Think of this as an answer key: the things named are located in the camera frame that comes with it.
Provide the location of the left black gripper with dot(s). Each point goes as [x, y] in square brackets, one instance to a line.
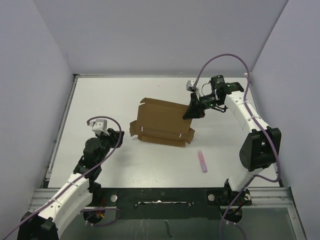
[114, 136]

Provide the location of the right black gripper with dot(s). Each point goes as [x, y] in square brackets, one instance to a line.
[194, 110]

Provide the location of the brown cardboard box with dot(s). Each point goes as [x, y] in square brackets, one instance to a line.
[161, 122]

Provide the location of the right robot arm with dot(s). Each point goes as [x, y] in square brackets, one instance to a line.
[262, 144]

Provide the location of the pink purple marker pen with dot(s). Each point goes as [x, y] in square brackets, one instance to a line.
[202, 161]

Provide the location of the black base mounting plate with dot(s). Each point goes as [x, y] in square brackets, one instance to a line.
[167, 204]

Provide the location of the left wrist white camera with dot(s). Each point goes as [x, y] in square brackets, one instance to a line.
[99, 126]

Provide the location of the wrist white camera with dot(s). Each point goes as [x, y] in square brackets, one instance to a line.
[99, 126]
[190, 86]

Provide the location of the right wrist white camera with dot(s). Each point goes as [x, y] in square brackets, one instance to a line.
[190, 86]

